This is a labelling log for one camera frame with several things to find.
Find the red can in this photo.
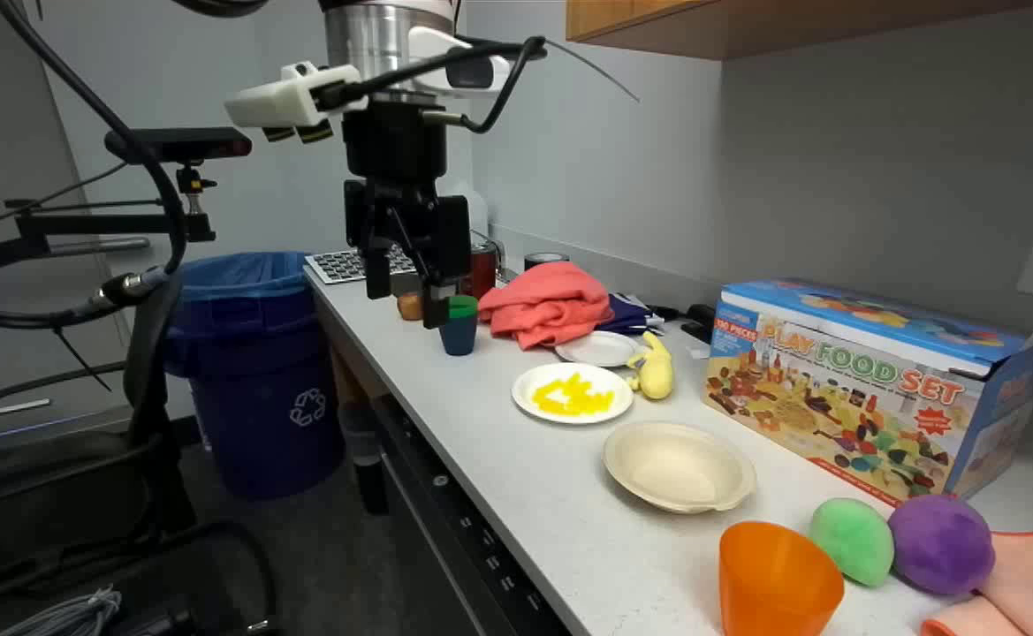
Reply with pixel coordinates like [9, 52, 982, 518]
[463, 235, 501, 301]

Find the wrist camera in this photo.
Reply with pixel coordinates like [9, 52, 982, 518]
[224, 60, 369, 145]

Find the coral pink cloth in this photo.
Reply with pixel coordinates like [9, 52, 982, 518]
[477, 261, 615, 352]

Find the purple plush toy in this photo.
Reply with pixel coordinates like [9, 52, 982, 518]
[886, 492, 997, 597]

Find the heap of yellow toy pieces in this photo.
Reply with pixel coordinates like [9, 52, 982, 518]
[530, 372, 615, 417]

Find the wooden wall cabinet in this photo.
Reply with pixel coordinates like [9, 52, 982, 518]
[566, 0, 1033, 62]

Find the navy blue cloth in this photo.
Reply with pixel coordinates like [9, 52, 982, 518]
[603, 292, 656, 337]

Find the toy food set box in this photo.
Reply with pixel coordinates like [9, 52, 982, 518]
[703, 278, 1033, 510]

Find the green plush toy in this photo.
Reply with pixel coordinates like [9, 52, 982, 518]
[808, 496, 896, 589]

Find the dark blue cup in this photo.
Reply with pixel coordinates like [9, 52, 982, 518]
[438, 311, 479, 358]

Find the small white plate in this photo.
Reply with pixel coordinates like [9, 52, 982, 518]
[554, 330, 642, 368]

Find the black gadget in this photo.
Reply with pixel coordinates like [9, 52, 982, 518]
[647, 302, 718, 345]

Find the yellow plush toy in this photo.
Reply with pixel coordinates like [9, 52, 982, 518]
[626, 330, 675, 402]

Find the blue recycling bin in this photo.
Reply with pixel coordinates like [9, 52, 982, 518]
[161, 251, 346, 502]

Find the grey calculator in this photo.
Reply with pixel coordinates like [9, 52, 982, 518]
[305, 246, 417, 286]

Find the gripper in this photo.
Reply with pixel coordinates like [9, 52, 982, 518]
[341, 95, 472, 330]

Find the beige plate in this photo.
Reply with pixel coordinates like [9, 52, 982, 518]
[602, 420, 758, 516]

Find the camera on mount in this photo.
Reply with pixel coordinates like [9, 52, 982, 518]
[4, 126, 254, 259]

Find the coil of grey cable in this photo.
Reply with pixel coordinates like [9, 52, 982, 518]
[0, 586, 125, 636]

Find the orange plastic cup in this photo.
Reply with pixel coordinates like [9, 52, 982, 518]
[718, 520, 847, 636]

